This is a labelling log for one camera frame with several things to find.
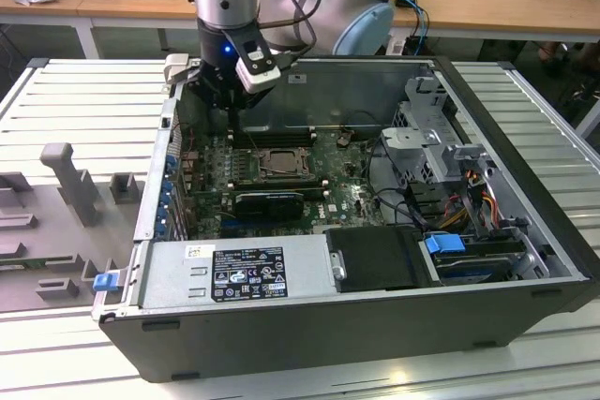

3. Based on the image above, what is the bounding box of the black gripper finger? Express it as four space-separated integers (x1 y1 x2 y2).
236 90 264 111
187 67 237 133

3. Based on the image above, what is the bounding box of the black RAM slot bank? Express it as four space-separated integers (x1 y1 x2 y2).
228 173 329 200
228 124 316 148

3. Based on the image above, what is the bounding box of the CPU socket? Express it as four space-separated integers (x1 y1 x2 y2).
255 147 315 181

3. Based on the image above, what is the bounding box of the black graphics card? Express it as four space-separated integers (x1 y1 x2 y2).
233 191 305 222

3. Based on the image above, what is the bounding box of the green motherboard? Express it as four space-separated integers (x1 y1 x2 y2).
180 130 413 240

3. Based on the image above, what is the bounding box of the white power strip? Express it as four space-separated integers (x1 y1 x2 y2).
386 27 410 57

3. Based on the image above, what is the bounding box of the grey metal drive cage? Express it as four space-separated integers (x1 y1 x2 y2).
379 75 498 185

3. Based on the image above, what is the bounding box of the grey power supply unit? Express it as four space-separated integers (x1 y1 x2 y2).
140 240 337 310

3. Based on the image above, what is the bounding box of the black plastic shroud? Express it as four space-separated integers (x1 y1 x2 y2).
324 226 435 293

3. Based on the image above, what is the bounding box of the grey parts rack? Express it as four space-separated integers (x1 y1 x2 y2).
0 141 146 312

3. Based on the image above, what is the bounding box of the blue disk carrier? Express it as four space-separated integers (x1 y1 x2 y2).
424 232 517 285

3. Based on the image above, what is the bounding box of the black open PC case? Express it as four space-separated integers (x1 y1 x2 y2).
91 53 600 385

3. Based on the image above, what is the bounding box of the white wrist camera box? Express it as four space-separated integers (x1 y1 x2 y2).
233 41 282 95

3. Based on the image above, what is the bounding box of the grey case handle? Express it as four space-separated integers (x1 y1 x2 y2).
162 53 193 87

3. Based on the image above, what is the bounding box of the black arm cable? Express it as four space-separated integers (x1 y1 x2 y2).
180 0 329 68

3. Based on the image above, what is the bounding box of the black looped cable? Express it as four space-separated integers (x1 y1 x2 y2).
369 187 426 228

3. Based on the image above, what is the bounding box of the blue cable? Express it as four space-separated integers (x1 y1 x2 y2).
397 0 430 45

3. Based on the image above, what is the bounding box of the orange yellow wire bundle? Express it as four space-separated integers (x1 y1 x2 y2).
440 174 499 232

